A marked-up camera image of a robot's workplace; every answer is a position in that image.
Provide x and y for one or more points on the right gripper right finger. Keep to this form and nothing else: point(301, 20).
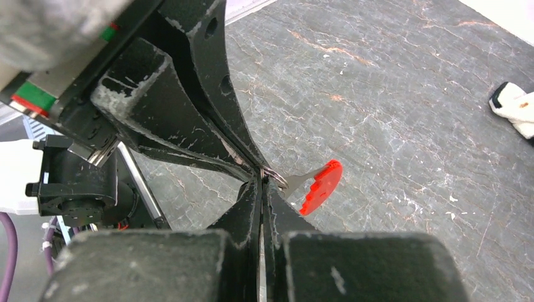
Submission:
point(304, 264)

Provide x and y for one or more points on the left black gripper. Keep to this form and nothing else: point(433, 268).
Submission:
point(75, 164)

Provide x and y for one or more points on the black white checkered pillow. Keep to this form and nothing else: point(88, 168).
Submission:
point(509, 101)

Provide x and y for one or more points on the red grey keyring holder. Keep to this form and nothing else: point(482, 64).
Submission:
point(325, 181)

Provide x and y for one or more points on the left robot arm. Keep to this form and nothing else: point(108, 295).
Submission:
point(152, 75)

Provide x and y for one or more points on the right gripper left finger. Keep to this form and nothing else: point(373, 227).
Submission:
point(219, 263)

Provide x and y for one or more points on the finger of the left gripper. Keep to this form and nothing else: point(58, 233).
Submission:
point(203, 24)

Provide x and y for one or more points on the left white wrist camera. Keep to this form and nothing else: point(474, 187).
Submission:
point(40, 35)

